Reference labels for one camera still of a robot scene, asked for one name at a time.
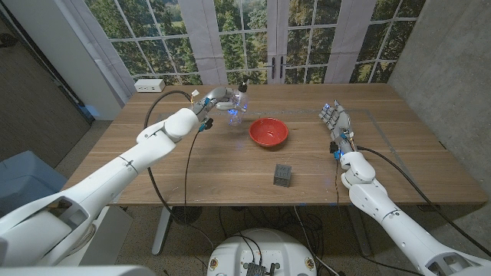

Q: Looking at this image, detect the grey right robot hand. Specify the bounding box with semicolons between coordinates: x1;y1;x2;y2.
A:
318;100;358;155

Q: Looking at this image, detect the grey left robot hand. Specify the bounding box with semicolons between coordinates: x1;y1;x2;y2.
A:
191;86;247;118

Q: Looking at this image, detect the clear pump dispenser bottle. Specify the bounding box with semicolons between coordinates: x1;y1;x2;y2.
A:
226;74;250;127

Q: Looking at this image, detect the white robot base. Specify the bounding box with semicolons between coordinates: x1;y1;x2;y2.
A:
206;228;318;276

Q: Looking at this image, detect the red bowl plate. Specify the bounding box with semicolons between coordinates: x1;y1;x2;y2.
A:
248;117;289;148

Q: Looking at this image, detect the grey cube block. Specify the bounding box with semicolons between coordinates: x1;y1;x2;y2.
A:
272;163;292;189

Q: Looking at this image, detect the printed window backdrop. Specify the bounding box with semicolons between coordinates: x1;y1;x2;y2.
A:
53;0;427;108

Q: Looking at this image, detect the white power outlet box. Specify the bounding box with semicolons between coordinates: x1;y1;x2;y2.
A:
133;78;166;94

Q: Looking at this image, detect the grey table leg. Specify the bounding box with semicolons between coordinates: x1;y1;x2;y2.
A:
347;205;372;257

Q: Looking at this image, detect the black round perforated disc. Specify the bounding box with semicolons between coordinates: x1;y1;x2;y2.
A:
171;205;203;225

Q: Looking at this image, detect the white table leg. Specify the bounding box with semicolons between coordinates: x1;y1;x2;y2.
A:
151;205;173;257

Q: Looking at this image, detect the dark brown door panel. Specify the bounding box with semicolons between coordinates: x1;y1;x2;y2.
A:
0;11;95;162

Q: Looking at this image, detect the blue bin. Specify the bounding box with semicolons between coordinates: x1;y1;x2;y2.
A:
0;150;69;218

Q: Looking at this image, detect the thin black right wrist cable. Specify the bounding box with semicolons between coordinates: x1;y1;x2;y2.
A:
333;157;423;276

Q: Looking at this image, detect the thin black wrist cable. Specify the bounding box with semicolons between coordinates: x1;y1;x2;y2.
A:
183;128;203;210
333;157;423;276

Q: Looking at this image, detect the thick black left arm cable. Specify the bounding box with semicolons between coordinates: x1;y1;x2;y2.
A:
143;90;216;250

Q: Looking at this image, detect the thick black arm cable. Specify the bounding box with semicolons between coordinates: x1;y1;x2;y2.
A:
143;90;216;250
355;145;491;258

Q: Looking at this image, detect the thin black left wrist cable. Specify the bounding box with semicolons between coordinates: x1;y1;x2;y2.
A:
183;128;203;210

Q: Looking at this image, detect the white floor cable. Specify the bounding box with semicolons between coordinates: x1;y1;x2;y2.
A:
293;205;341;276

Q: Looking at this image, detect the black floor cable tangle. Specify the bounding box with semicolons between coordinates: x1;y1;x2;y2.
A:
218;206;327;254

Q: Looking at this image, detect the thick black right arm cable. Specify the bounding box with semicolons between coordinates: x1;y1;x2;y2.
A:
355;145;491;258

